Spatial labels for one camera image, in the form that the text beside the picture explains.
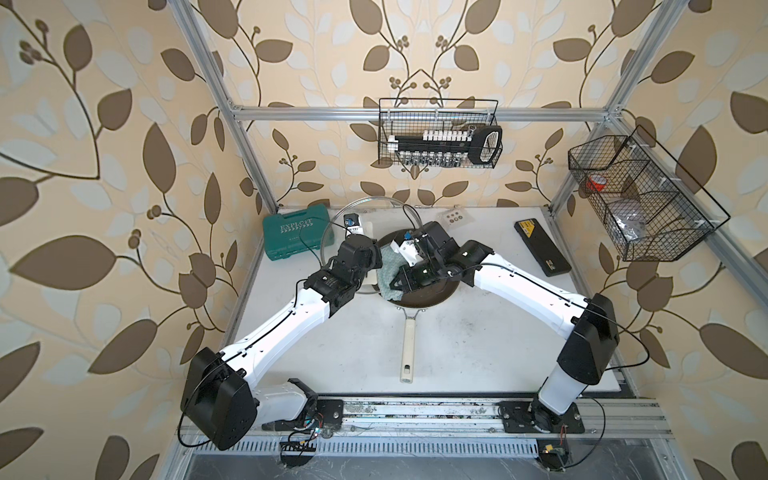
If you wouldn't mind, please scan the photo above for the black wire basket wall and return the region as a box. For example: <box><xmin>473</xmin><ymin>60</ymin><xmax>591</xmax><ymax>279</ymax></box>
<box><xmin>568</xmin><ymin>125</ymin><xmax>731</xmax><ymax>262</ymax></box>
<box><xmin>377</xmin><ymin>97</ymin><xmax>503</xmax><ymax>169</ymax></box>

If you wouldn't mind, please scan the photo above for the clear plastic bag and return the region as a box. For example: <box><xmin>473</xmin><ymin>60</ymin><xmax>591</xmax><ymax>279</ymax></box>
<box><xmin>608</xmin><ymin>199</ymin><xmax>646</xmax><ymax>241</ymax></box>

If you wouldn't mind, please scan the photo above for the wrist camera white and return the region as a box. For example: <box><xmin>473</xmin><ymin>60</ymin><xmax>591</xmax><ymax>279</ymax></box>
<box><xmin>343</xmin><ymin>212</ymin><xmax>366</xmax><ymax>237</ymax></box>
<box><xmin>390</xmin><ymin>231</ymin><xmax>423</xmax><ymax>267</ymax></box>

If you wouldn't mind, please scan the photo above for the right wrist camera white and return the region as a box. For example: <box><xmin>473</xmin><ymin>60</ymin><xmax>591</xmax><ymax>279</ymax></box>
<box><xmin>390</xmin><ymin>231</ymin><xmax>423</xmax><ymax>267</ymax></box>

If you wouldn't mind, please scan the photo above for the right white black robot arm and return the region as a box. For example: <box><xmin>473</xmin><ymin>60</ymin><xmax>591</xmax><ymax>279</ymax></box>
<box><xmin>379</xmin><ymin>221</ymin><xmax>620</xmax><ymax>431</ymax></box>

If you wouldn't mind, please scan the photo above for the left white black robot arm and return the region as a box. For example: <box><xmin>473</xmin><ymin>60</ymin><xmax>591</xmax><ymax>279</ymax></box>
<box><xmin>180</xmin><ymin>234</ymin><xmax>382</xmax><ymax>450</ymax></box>

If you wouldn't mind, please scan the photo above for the brown frying pan cream handle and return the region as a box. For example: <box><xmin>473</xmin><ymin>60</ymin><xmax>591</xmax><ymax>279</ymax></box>
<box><xmin>374</xmin><ymin>229</ymin><xmax>458</xmax><ymax>385</ymax></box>

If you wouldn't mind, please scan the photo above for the black flat box yellow label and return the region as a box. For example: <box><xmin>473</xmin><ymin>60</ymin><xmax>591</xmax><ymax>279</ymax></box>
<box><xmin>514</xmin><ymin>218</ymin><xmax>572</xmax><ymax>277</ymax></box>

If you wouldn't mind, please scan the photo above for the black socket set holder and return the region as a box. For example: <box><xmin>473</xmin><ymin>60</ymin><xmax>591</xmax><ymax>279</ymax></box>
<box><xmin>384</xmin><ymin>125</ymin><xmax>503</xmax><ymax>168</ymax></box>

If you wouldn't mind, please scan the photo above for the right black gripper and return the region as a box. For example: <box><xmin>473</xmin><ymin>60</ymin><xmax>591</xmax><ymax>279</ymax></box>
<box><xmin>389</xmin><ymin>257</ymin><xmax>445</xmax><ymax>293</ymax></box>

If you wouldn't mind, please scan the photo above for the green plastic tool case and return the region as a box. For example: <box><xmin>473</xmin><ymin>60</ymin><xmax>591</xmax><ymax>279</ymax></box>
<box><xmin>263</xmin><ymin>204</ymin><xmax>335</xmax><ymax>261</ymax></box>

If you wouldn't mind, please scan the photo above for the glass pot lid cream handle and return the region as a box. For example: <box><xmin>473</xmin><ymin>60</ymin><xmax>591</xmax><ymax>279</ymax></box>
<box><xmin>304</xmin><ymin>212</ymin><xmax>420</xmax><ymax>300</ymax></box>

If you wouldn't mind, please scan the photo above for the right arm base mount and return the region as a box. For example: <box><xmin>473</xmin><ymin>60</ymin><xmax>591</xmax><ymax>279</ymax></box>
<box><xmin>497</xmin><ymin>400</ymin><xmax>586</xmax><ymax>434</ymax></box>

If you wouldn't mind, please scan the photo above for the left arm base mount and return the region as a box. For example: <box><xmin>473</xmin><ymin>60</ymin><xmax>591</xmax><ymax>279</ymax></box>
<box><xmin>261</xmin><ymin>398</ymin><xmax>344</xmax><ymax>434</ymax></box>

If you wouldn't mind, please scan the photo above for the black wire basket back wall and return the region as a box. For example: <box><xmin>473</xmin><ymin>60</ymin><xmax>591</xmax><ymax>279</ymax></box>
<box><xmin>377</xmin><ymin>97</ymin><xmax>503</xmax><ymax>169</ymax></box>

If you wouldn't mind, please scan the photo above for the black wire basket right wall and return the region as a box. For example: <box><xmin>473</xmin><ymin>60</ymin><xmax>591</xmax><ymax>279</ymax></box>
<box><xmin>568</xmin><ymin>125</ymin><xmax>731</xmax><ymax>262</ymax></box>

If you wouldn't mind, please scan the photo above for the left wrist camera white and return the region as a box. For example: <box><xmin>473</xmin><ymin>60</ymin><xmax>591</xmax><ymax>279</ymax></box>
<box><xmin>343</xmin><ymin>212</ymin><xmax>366</xmax><ymax>237</ymax></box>

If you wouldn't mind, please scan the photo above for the green microfibre cloth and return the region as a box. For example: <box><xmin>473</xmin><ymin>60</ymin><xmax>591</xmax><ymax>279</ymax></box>
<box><xmin>377</xmin><ymin>245</ymin><xmax>410</xmax><ymax>302</ymax></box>

